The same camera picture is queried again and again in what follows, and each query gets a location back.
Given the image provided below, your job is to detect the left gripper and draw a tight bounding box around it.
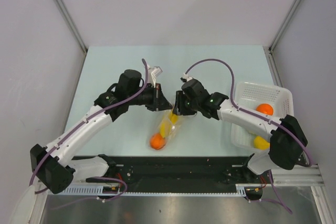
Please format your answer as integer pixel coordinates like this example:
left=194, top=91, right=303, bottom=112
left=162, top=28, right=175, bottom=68
left=128, top=83, right=172, bottom=112

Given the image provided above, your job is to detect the clear zip top bag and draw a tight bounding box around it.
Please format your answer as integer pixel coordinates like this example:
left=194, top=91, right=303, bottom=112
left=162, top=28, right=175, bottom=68
left=149, top=109, right=184, bottom=151

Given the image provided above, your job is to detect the yellow fake banana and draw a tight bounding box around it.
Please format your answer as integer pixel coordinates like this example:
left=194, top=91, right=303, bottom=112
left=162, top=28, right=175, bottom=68
left=159, top=111, right=179, bottom=138

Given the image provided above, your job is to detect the orange fake fruit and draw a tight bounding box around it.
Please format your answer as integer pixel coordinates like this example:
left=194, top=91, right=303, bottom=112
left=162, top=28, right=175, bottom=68
left=256, top=103, right=274, bottom=115
left=150, top=133, right=166, bottom=150

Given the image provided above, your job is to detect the yellow fake bell pepper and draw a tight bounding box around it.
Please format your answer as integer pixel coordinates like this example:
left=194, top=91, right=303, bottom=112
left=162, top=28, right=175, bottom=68
left=253, top=136, right=270, bottom=150

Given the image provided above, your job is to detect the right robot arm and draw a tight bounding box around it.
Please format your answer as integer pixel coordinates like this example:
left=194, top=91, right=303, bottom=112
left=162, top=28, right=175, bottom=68
left=173, top=79, right=308, bottom=183

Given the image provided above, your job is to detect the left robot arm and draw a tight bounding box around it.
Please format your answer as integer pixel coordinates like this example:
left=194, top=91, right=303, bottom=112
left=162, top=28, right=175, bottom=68
left=30, top=67, right=173, bottom=194

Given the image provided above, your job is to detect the white perforated plastic basket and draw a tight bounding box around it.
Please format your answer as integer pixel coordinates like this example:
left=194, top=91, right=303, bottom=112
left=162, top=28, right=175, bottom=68
left=230, top=81, right=294, bottom=156

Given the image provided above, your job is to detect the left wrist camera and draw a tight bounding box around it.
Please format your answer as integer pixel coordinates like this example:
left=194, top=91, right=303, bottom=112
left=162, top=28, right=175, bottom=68
left=147, top=65, right=163, bottom=86

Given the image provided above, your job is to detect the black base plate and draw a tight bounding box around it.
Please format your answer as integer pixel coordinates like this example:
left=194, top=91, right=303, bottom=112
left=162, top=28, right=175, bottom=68
left=86, top=155, right=266, bottom=194

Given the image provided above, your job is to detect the white slotted cable duct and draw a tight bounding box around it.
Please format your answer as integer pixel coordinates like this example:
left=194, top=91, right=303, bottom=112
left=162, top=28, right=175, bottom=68
left=59, top=184, right=263, bottom=198

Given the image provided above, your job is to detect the right aluminium frame post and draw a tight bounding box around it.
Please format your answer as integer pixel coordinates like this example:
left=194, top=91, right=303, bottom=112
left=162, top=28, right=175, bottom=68
left=267, top=0, right=317, bottom=51

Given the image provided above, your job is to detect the aluminium frame post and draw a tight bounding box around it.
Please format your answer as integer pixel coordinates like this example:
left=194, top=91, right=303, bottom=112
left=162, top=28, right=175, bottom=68
left=53, top=0, right=88, bottom=55
left=267, top=0, right=317, bottom=51

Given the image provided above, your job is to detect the left aluminium frame post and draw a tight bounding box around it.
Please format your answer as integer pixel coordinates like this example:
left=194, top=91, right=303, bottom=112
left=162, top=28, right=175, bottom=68
left=53, top=0, right=88, bottom=55

